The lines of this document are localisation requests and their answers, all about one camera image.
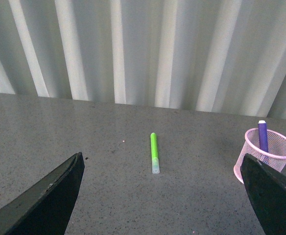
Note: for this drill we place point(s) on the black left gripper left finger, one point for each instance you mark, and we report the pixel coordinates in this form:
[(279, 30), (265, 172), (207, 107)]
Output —
[(46, 207)]

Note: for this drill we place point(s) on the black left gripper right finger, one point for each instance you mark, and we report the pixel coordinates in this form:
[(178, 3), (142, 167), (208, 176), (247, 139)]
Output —
[(266, 190)]

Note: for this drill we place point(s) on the purple pen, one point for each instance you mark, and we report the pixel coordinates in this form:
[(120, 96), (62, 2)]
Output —
[(263, 139)]

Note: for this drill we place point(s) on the pink mesh cup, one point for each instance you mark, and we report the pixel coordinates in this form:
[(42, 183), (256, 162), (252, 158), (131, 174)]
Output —
[(275, 157)]

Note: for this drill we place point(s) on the green pen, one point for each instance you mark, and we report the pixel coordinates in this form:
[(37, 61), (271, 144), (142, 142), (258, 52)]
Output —
[(154, 153)]

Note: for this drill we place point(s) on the white curtain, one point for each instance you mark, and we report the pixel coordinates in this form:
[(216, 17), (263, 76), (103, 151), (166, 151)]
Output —
[(225, 56)]

